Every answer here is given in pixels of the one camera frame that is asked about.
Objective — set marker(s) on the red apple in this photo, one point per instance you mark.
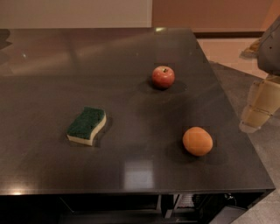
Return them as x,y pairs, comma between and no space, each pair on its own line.
163,77

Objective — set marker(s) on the orange fruit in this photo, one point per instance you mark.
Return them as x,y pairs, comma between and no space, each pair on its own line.
197,141

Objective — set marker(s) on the green and yellow sponge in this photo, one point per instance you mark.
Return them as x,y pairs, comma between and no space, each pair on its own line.
86,126

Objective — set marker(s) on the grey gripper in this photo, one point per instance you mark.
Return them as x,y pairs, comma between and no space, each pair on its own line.
270,52

